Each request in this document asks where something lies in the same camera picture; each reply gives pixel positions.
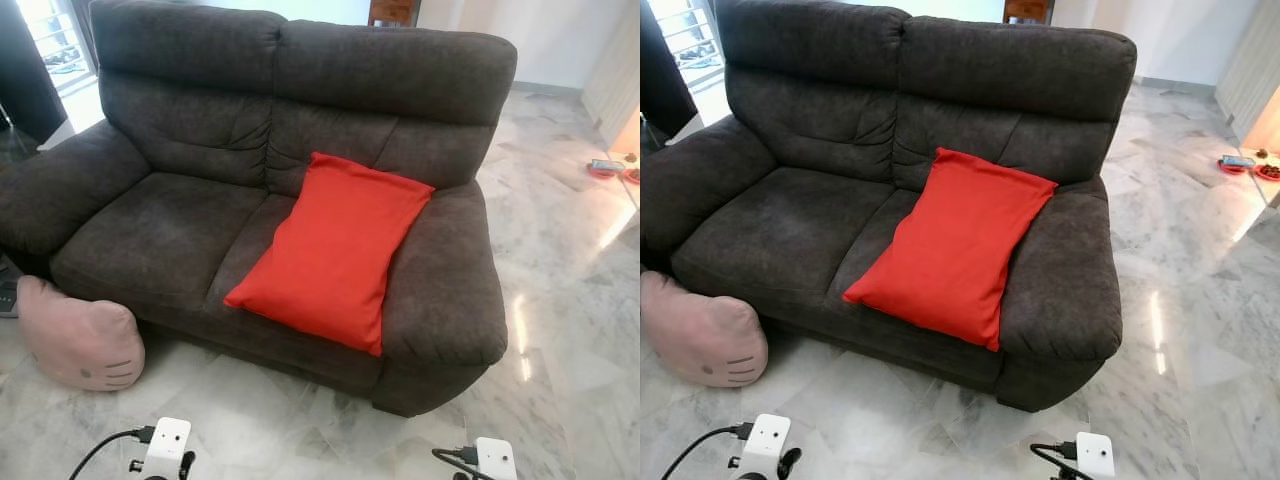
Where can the dark wooden furniture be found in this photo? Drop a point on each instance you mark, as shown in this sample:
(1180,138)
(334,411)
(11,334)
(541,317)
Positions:
(25,80)
(662,80)

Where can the red pillow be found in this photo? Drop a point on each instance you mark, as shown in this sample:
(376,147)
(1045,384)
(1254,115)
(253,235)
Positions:
(950,250)
(330,250)

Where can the pink cat face cushion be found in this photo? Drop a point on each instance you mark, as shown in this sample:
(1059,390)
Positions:
(700,330)
(80,335)

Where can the white slatted door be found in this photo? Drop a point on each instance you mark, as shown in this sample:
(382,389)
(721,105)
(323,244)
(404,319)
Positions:
(615,80)
(1250,70)

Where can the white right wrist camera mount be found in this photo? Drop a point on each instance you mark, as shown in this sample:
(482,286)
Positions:
(497,460)
(1096,455)

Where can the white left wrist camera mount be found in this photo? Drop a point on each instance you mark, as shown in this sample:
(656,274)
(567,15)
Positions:
(168,440)
(765,440)

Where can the brown wooden cabinet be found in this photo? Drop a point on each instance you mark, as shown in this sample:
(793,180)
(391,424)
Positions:
(392,12)
(1028,10)

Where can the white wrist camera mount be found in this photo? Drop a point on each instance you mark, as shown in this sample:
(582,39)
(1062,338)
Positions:
(765,440)
(168,440)
(497,460)
(1096,455)

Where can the window with grille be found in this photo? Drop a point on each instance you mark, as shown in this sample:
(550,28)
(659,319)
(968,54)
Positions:
(55,40)
(690,35)

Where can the dark grey fabric sofa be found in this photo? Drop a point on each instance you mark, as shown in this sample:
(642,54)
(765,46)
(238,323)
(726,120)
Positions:
(180,220)
(800,230)

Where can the red bowl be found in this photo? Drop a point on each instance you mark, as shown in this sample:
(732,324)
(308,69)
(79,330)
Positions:
(604,172)
(632,176)
(1236,168)
(1268,173)

